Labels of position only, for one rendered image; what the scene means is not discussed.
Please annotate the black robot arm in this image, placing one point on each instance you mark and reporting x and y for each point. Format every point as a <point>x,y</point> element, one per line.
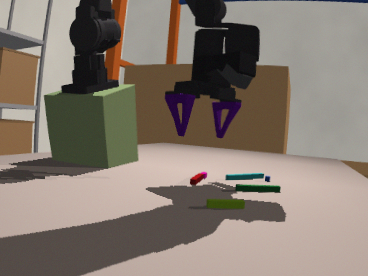
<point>96,31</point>

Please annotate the turquoise rod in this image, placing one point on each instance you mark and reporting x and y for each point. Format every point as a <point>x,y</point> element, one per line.
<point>244,176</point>

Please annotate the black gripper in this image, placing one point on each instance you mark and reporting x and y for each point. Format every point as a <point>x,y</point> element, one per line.
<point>215,91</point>

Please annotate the lime green rod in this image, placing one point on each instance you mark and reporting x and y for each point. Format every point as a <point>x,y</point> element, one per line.
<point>225,203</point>

